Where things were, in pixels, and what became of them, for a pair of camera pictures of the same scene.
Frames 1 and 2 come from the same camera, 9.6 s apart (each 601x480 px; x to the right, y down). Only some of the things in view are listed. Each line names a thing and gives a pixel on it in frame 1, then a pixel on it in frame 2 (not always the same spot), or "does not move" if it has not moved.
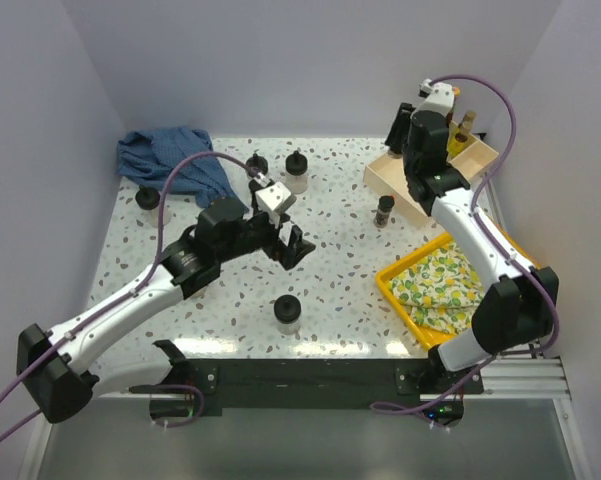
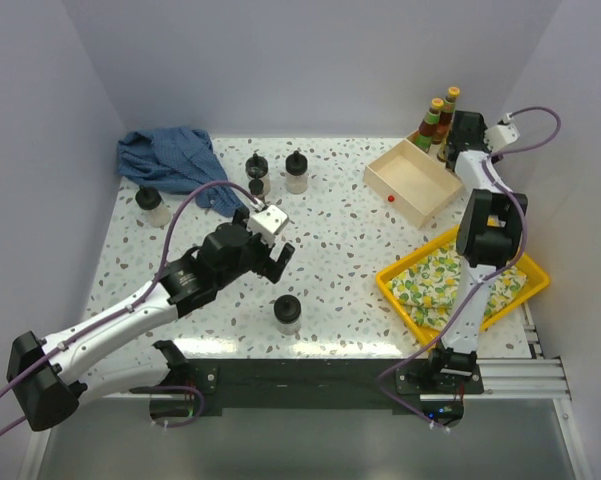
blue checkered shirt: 145,158 does not move
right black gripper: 403,123 -> 481,127
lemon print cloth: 441,292 does not move
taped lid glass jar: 256,164 does not move
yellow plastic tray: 430,339 does not move
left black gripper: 296,249 -> 268,266
